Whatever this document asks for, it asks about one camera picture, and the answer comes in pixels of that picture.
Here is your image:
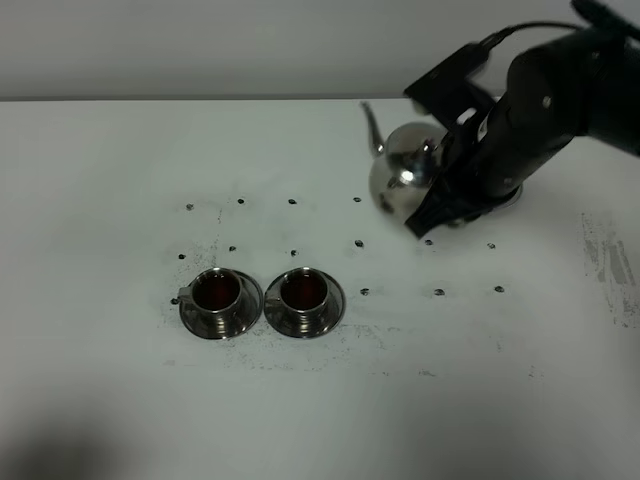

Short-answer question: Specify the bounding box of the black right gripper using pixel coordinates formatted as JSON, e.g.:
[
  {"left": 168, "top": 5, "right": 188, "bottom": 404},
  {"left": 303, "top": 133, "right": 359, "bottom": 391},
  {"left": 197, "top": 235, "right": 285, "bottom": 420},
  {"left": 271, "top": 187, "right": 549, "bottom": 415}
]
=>
[{"left": 404, "top": 37, "right": 598, "bottom": 238}]

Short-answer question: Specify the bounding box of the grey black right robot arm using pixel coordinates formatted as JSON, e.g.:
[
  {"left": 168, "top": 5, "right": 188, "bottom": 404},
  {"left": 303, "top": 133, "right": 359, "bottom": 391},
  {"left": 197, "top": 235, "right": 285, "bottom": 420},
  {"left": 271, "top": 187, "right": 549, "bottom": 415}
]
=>
[{"left": 404, "top": 28, "right": 639, "bottom": 237}]

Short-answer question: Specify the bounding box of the stainless steel teapot coaster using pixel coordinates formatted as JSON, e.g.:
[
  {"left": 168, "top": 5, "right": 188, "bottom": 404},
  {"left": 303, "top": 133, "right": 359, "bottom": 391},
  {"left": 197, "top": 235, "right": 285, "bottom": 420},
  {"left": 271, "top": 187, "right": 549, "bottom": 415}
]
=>
[{"left": 492, "top": 185, "right": 524, "bottom": 211}]

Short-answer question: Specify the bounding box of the right stainless steel saucer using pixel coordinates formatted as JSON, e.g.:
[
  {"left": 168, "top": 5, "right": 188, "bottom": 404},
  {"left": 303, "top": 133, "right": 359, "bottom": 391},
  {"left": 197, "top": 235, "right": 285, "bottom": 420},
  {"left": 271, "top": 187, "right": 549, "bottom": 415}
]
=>
[{"left": 264, "top": 271, "right": 346, "bottom": 339}]

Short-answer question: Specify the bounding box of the stainless steel saucer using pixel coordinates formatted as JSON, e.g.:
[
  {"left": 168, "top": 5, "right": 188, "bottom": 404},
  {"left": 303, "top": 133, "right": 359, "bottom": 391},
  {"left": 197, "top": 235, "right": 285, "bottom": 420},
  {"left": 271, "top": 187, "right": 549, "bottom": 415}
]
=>
[
  {"left": 264, "top": 271, "right": 346, "bottom": 339},
  {"left": 178, "top": 269, "right": 264, "bottom": 340}
]

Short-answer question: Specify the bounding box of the right stainless steel teacup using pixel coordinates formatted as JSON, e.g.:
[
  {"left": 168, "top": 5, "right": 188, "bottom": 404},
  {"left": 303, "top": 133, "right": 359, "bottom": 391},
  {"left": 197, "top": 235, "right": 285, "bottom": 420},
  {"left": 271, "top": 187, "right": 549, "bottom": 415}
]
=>
[{"left": 265, "top": 267, "right": 330, "bottom": 315}]

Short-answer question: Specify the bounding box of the stainless steel teacup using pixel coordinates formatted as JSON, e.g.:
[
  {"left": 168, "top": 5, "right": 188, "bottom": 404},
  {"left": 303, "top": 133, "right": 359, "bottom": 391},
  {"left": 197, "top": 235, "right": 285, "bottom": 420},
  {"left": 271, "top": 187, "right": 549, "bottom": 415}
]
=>
[
  {"left": 177, "top": 268, "right": 242, "bottom": 314},
  {"left": 265, "top": 267, "right": 330, "bottom": 315}
]

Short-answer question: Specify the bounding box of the left stainless steel teacup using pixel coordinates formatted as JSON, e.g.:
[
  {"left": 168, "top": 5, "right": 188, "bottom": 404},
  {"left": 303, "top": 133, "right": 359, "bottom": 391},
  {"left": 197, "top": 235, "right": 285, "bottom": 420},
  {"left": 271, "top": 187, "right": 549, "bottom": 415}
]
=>
[{"left": 177, "top": 268, "right": 242, "bottom": 314}]

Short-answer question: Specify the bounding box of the left stainless steel saucer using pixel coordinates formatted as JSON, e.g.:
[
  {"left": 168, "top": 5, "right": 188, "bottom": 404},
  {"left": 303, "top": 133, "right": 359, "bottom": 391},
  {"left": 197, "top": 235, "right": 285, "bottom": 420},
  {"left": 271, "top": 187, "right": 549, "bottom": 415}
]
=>
[{"left": 178, "top": 269, "right": 264, "bottom": 340}]

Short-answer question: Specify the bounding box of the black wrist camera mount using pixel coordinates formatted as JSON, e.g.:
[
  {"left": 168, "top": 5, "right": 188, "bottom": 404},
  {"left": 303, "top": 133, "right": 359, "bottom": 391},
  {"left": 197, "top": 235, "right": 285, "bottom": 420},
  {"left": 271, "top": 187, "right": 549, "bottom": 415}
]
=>
[{"left": 403, "top": 42, "right": 495, "bottom": 132}]

